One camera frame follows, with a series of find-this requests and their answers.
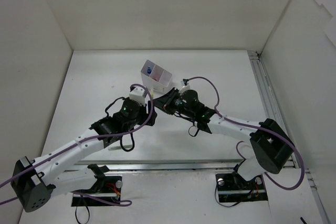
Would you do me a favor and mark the yellow highlighter pen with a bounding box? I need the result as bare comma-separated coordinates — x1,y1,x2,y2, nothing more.
150,87,154,100

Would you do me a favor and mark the blue-capped clear spray bottle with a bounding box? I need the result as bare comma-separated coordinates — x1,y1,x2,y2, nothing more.
146,66,152,76

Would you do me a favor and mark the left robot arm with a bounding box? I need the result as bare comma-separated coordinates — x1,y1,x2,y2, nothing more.
10,97,157,212

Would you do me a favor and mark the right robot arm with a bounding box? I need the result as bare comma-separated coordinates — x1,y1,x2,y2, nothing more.
154,88,293,188

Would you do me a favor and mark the white three-compartment organizer box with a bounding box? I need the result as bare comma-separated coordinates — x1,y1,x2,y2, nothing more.
140,60,173,94

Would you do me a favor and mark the green highlighter pen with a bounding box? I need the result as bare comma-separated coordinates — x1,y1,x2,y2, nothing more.
108,146,132,151

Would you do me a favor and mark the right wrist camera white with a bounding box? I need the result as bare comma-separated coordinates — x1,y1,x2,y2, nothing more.
179,79,190,94

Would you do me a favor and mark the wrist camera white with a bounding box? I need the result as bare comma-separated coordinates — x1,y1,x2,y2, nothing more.
129,87,146,106
179,79,190,94

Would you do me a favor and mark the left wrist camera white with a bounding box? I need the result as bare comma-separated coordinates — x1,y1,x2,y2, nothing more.
129,87,146,106

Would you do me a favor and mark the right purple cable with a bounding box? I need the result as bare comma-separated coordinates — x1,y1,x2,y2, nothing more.
181,76,305,190

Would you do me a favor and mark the purple cable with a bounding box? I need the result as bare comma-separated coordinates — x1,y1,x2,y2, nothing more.
181,76,305,190
0,83,155,206

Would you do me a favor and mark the aluminium frame rail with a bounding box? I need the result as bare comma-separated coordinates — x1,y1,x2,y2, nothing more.
39,50,331,224

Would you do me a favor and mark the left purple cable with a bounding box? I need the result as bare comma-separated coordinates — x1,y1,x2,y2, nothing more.
0,83,155,206

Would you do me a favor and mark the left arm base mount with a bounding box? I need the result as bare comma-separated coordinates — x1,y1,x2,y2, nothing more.
71,175,122,207

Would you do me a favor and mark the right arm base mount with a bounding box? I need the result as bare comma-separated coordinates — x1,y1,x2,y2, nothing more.
215,173,268,208

